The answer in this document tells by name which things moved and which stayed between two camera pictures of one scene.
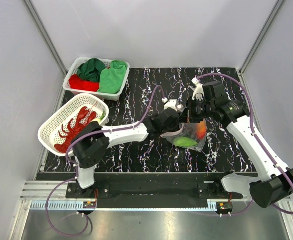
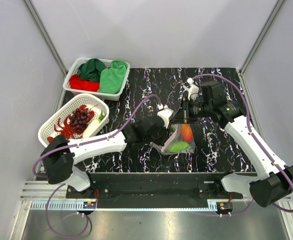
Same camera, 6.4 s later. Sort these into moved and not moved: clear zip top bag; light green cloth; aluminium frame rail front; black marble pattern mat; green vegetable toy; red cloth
Moved: clear zip top bag; green vegetable toy
Not moved: black marble pattern mat; light green cloth; red cloth; aluminium frame rail front
